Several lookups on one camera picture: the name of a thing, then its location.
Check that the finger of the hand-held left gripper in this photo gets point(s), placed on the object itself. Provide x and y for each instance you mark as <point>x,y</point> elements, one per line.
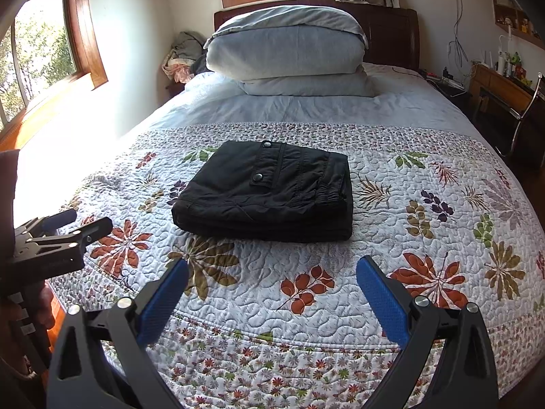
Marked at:
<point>59,218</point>
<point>96,228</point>

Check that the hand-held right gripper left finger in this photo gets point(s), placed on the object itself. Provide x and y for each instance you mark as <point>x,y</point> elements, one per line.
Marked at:
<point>164,302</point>

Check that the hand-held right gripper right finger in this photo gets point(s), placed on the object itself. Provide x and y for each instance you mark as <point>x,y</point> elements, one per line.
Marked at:
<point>383,302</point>

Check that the black pants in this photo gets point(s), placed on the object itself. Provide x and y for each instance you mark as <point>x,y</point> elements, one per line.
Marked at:
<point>264,196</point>

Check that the floral quilted bedspread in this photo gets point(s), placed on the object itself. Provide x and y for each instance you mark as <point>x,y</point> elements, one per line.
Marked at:
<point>383,170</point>

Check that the wide wooden framed window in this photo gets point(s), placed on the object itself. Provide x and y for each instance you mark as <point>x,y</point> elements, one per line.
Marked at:
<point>42,38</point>

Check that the pile of clothes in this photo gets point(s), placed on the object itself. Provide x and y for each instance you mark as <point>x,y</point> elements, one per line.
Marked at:
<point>183,51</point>

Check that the light grey bed sheet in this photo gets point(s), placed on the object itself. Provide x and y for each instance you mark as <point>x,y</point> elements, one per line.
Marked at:
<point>298,110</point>

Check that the dark nightstand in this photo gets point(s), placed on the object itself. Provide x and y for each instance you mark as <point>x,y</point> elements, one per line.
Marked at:
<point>451,93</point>

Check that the light grey pillow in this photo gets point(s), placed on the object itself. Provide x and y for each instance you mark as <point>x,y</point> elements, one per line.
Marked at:
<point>306,85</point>
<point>281,47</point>

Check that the wooden desk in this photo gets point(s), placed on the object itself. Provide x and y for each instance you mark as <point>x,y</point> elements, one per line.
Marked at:
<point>489,79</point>

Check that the dark wooden headboard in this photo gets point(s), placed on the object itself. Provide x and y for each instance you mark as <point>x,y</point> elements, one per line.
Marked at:
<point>391,34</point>

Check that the chrome frame chair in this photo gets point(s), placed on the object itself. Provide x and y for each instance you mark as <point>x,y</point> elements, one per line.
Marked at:
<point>502,104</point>

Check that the wooden wall shelf unit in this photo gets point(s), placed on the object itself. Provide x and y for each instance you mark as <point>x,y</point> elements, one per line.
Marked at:
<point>523,36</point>

